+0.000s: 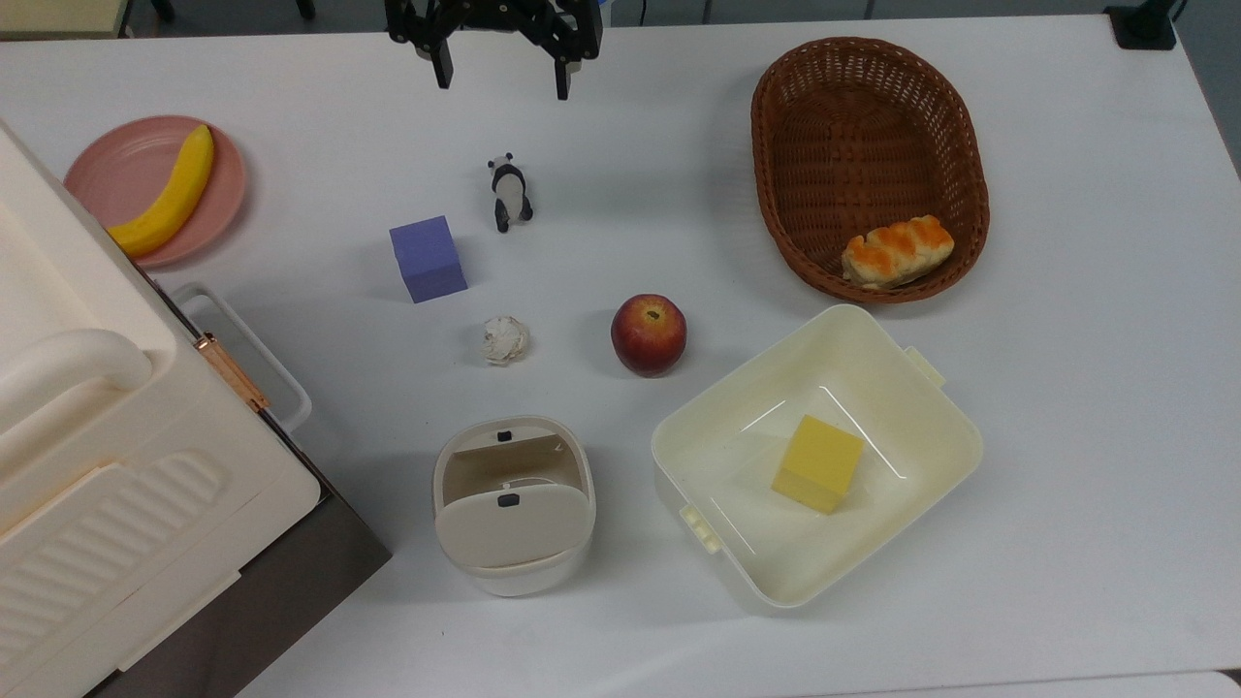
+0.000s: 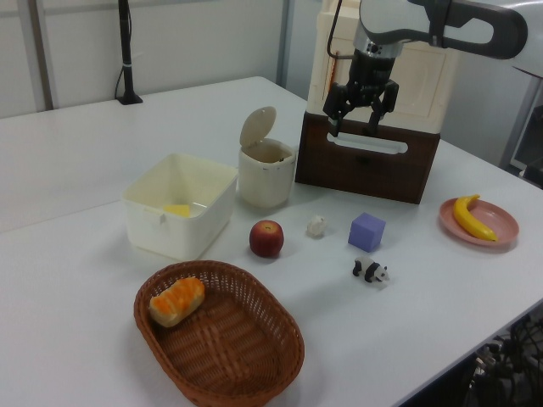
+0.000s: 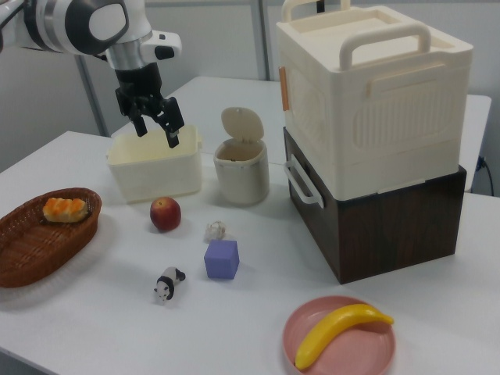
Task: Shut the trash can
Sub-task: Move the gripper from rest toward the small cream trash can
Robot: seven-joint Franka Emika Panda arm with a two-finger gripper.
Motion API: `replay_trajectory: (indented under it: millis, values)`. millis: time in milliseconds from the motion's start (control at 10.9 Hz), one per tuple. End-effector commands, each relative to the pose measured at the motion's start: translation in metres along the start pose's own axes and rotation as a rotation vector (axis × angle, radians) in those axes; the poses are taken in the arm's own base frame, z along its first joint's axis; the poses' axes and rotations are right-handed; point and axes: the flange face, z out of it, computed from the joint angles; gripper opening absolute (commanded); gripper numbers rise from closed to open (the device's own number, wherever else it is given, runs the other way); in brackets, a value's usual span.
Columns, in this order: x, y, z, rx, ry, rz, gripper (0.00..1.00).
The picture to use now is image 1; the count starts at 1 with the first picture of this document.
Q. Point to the brown wicker basket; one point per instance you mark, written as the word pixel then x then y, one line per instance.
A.
pixel 853 136

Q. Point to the small white lidded trash can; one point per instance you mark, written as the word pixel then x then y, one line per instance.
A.
pixel 512 528

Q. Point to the crumpled white paper ball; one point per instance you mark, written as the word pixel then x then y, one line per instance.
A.
pixel 505 340

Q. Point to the copper coloured latch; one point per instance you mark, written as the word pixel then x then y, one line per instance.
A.
pixel 233 372

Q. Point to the yellowish wooden desk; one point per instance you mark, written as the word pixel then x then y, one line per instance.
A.
pixel 58 15

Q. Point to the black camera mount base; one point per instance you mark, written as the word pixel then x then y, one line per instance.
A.
pixel 1142 27

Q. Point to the purple foam cube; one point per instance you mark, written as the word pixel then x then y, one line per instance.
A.
pixel 429 260

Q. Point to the pink round plate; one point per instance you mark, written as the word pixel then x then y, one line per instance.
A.
pixel 121 174

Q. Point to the yellow foam cube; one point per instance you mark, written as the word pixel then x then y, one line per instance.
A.
pixel 817 463

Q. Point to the small panda figurine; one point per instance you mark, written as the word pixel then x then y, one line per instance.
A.
pixel 508 184

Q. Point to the red apple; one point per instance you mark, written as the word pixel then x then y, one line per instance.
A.
pixel 648 337

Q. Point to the yellow banana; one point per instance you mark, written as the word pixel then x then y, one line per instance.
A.
pixel 175 199

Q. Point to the cream plastic tub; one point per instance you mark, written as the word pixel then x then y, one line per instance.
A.
pixel 727 465

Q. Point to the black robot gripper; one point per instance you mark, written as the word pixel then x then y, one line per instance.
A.
pixel 490 12

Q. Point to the orange glazed bread loaf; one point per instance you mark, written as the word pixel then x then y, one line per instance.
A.
pixel 897 252

